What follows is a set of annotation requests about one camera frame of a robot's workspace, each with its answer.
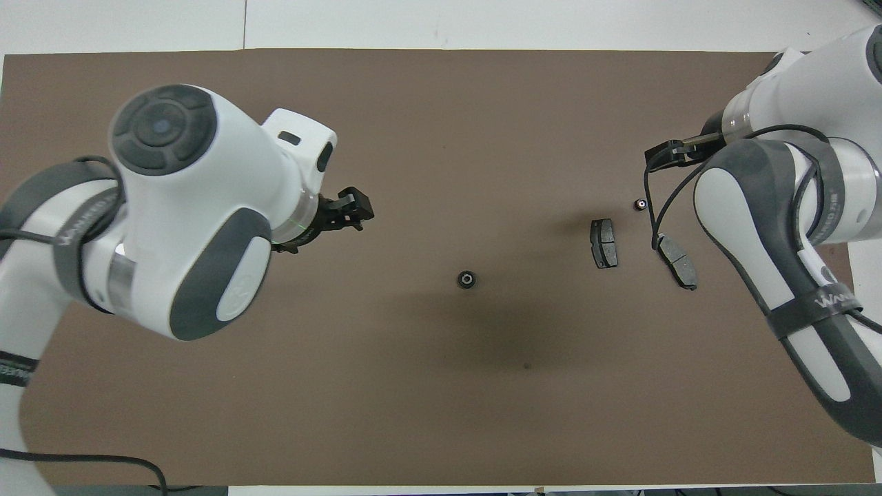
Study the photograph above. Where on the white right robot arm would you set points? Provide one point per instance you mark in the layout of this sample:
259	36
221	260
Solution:
813	89

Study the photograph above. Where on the brown table mat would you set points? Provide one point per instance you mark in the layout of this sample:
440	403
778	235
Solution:
441	386

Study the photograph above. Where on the curved dark grey brake pad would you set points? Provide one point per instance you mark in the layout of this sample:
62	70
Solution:
679	262

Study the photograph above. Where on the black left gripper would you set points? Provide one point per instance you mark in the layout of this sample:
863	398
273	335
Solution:
313	220

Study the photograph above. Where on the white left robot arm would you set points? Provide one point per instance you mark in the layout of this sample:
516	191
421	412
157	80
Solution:
207	179

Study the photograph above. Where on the rectangular dark grey brake pad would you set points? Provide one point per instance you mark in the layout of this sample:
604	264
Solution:
604	244

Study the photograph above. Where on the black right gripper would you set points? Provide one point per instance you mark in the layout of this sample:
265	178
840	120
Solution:
712	127

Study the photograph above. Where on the large black bearing gear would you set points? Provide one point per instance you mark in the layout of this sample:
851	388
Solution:
466	280

